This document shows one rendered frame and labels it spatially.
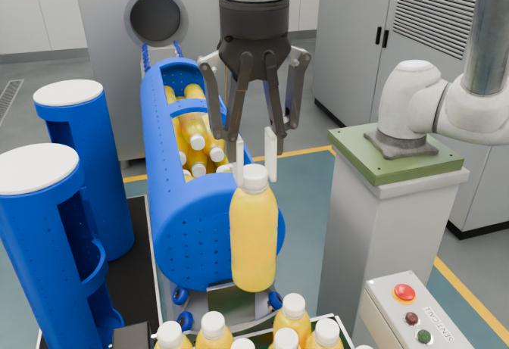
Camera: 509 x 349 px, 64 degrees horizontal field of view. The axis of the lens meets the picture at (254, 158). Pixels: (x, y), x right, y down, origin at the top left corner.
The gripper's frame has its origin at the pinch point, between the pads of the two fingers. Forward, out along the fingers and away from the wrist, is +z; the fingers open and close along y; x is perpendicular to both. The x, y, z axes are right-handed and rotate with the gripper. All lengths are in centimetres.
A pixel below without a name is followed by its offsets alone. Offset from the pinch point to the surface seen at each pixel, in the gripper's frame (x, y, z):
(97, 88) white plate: -135, 33, 38
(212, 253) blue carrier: -18.8, 3.9, 34.4
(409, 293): 4.3, -27.6, 30.6
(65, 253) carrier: -61, 44, 64
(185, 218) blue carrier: -18.9, 8.6, 23.6
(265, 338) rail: -3.9, -3.4, 45.4
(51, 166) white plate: -72, 43, 38
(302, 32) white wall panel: -534, -229, 132
